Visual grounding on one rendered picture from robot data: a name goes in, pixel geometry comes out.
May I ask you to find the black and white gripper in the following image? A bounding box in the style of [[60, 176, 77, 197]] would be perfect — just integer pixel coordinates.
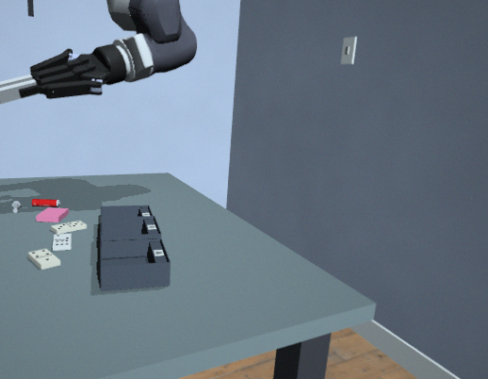
[[0, 44, 127, 104]]

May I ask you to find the red battery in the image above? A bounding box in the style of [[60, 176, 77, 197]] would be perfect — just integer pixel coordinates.
[[32, 199, 60, 207]]

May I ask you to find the dark grey rack of bins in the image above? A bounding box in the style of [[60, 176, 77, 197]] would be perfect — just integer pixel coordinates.
[[101, 206, 171, 291]]

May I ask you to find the white domino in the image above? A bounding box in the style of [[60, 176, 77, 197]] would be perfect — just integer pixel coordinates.
[[53, 234, 72, 251], [28, 249, 60, 270], [51, 221, 87, 234]]

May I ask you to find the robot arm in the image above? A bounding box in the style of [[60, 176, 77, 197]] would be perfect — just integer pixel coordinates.
[[106, 0, 197, 83]]

